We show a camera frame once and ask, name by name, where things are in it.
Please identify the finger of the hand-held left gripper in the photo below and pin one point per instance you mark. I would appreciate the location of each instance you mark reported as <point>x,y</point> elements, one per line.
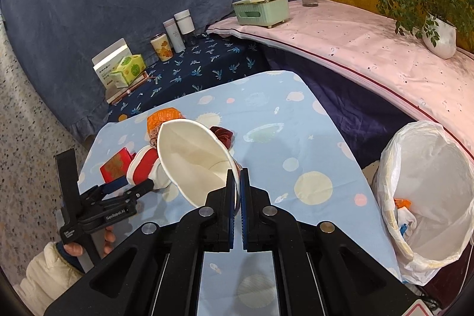
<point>114,184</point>
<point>140,187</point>

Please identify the red flat packet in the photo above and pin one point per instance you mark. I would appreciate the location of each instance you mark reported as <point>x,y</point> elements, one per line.
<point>114,164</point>

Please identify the yellow printed cup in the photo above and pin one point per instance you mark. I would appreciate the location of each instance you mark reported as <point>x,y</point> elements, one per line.
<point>162,49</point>

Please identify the dark purple table skirt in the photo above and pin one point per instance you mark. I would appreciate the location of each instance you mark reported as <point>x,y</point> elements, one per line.
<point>351,105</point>

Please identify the orange plastic bag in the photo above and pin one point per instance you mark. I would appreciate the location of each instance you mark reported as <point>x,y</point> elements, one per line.
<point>403,203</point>

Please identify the green tissue box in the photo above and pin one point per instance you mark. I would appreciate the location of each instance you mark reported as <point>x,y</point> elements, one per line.
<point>263,12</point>

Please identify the pink table cloth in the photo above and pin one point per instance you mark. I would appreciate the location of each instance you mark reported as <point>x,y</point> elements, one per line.
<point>370,42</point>

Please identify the navy printed cloth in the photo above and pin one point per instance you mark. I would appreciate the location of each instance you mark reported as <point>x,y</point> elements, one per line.
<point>207,57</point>

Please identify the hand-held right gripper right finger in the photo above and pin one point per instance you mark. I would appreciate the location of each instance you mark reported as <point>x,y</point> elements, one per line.
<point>255,219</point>

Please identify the light blue planet-print tablecloth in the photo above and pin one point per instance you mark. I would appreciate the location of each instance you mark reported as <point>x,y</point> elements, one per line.
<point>296,138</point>

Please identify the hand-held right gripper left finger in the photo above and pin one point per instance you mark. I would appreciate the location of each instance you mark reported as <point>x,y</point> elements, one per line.
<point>222,219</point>

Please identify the bin with white plastic bag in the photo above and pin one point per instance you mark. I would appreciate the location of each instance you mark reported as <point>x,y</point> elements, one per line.
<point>437,168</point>

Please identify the large white tissue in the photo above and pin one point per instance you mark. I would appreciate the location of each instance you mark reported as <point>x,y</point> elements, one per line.
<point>409,216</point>

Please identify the green tissue pack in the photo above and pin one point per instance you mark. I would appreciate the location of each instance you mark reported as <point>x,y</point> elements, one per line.
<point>127,70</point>

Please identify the wide white jar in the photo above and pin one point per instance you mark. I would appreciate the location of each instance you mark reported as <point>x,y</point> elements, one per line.
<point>184,23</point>

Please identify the blue plastic wrapper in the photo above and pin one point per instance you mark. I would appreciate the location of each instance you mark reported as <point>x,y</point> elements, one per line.
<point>403,228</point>

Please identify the crushed red white paper cup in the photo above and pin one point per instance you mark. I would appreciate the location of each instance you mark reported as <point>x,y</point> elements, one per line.
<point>142,166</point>

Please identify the flat book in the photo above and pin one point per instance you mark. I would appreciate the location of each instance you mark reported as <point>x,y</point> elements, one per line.
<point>118,95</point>

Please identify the slim white bottle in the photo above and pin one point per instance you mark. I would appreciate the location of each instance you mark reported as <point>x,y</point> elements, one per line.
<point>174,36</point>

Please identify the white cardboard box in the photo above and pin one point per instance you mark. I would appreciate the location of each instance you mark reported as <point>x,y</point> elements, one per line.
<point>107,66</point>

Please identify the person's left forearm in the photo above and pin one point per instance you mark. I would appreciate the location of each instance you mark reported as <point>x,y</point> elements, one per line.
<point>48,275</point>

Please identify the dark red scrunchie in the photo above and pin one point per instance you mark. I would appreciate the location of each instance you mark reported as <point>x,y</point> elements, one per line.
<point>224,136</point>

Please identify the person's left hand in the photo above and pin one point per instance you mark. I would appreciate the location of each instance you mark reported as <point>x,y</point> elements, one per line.
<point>109,237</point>

